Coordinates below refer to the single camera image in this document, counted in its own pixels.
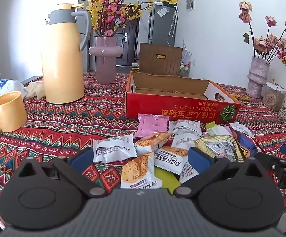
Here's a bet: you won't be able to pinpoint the beige crumpled cloth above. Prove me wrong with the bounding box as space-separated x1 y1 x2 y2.
24 80 46 99

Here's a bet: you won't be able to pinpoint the red cardboard box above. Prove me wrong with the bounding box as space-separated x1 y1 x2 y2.
126 71 241 123

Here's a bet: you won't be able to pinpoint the dried rose bouquet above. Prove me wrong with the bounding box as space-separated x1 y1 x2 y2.
239 1 286 63

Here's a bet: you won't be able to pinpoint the yellow thermos jug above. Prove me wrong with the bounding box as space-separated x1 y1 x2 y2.
41 3 92 104

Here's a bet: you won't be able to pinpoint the yellow ceramic mug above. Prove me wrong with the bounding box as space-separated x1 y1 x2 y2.
0 91 28 136

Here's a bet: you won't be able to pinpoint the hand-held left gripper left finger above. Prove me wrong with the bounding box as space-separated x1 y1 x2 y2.
17 148 106 199

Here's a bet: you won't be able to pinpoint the pink and yellow blossom bouquet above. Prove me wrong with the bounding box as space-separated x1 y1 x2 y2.
74 0 181 38

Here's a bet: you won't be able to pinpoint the patterned red tablecloth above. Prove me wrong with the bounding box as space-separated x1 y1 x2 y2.
0 72 286 230

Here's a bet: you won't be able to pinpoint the clear container beige contents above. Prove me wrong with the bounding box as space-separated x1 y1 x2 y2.
263 81 286 111

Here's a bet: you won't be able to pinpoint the grey refrigerator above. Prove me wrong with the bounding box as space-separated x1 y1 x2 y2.
148 2 178 47

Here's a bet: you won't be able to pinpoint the white blue plastic bag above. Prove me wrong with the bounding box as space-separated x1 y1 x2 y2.
0 78 28 99

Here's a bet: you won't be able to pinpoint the brown wooden chair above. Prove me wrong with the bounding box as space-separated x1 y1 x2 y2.
138 42 183 76

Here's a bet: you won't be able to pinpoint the pile of assorted snack packets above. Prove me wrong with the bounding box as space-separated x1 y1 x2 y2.
93 114 262 189

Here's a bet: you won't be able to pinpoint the mauve textured vase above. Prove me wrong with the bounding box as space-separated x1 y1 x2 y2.
246 56 270 99

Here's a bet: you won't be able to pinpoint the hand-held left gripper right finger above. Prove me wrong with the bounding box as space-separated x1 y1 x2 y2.
173 147 263 199

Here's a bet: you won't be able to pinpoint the brown flat phone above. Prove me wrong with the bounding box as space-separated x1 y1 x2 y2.
22 75 43 82

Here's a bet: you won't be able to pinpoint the hanging white umbrella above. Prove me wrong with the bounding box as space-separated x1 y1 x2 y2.
169 6 178 37

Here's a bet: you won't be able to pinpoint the dark door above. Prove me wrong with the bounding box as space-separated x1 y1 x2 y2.
116 4 140 67

